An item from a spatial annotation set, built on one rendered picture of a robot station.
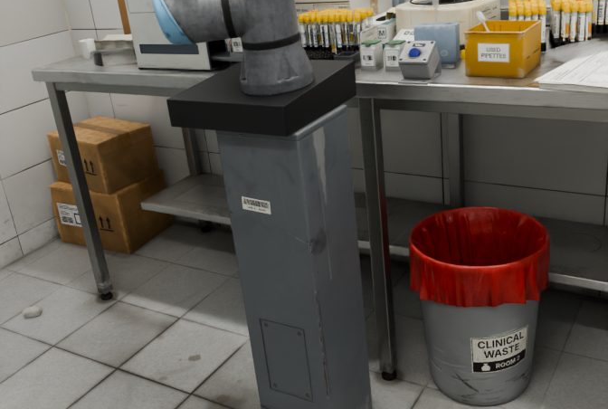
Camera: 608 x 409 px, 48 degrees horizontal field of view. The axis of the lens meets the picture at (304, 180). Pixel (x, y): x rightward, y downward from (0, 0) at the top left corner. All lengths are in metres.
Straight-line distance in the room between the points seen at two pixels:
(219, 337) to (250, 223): 0.91
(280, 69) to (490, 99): 0.46
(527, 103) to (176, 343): 1.38
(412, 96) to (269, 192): 0.41
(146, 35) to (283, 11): 0.79
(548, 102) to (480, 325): 0.60
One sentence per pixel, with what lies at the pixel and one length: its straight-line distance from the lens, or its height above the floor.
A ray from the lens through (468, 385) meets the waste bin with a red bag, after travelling 1.90.
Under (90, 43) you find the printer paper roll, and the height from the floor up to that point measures 0.92.
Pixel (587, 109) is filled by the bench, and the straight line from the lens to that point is 1.50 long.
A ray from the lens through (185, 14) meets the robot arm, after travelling 1.33.
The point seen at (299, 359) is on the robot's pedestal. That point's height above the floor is 0.34.
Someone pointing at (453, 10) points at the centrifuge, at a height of 0.98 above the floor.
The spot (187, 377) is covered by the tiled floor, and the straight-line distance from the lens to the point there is 2.16.
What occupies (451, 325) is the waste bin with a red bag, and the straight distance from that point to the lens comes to 1.79.
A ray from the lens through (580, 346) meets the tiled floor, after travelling 2.20.
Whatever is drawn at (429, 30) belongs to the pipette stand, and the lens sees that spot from 1.68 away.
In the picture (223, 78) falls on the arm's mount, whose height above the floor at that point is 0.94.
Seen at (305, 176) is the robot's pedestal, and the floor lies 0.78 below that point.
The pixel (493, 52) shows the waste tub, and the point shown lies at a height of 0.93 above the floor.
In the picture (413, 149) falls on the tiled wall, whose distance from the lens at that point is 2.40.
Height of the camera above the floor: 1.26
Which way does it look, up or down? 22 degrees down
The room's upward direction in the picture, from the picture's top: 7 degrees counter-clockwise
